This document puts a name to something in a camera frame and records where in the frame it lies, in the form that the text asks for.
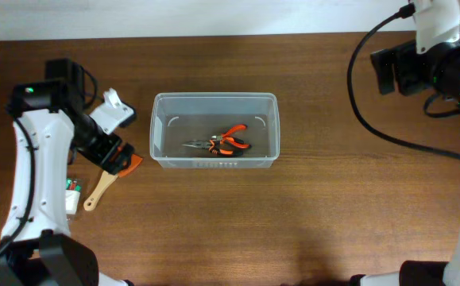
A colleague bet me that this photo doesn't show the orange socket bit rail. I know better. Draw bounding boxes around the orange socket bit rail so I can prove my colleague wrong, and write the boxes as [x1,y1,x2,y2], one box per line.
[192,160,238,168]

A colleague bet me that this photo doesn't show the orange black long-nose pliers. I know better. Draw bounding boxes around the orange black long-nose pliers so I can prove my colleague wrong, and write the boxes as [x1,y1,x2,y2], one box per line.
[183,137,250,157]

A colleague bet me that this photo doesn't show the clear plastic container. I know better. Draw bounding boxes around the clear plastic container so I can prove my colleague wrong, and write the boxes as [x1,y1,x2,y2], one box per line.
[149,92,280,168]

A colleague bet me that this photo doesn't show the colourful bit set pack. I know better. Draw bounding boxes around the colourful bit set pack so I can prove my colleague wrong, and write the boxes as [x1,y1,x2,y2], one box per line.
[65,177,84,221]

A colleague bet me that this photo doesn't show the orange scraper wooden handle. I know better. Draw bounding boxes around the orange scraper wooden handle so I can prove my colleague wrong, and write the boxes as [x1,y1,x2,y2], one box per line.
[83,154,143,211]

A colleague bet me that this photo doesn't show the red black cutting pliers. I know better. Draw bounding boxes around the red black cutting pliers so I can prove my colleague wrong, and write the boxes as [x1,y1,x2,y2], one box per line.
[211,124,251,149]

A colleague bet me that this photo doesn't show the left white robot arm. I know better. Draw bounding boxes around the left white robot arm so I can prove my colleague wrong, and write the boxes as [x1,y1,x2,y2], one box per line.
[0,79,136,285]

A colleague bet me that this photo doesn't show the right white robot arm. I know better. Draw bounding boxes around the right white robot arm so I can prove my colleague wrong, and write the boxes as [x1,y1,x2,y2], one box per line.
[346,0,460,286]

